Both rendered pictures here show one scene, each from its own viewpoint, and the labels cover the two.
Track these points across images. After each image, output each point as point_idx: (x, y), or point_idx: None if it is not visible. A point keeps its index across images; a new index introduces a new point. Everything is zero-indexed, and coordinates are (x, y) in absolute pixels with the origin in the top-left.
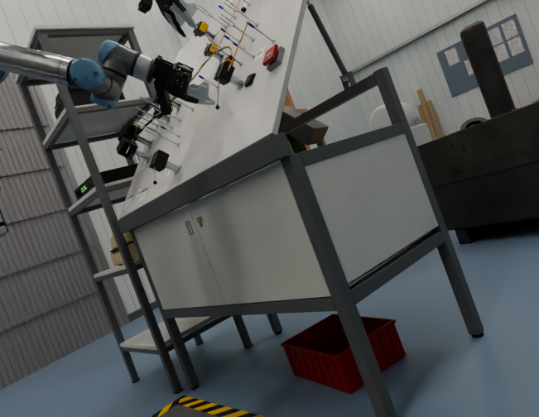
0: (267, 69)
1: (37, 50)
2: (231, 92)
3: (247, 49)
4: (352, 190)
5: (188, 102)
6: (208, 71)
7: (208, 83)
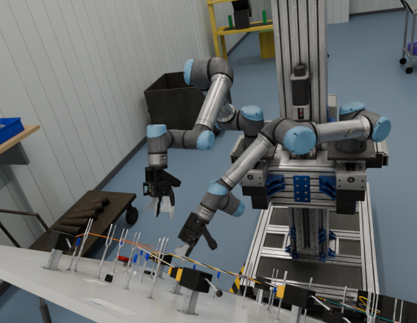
0: (131, 263)
1: (236, 161)
2: (171, 281)
3: (137, 276)
4: None
5: (261, 317)
6: (208, 304)
7: (175, 251)
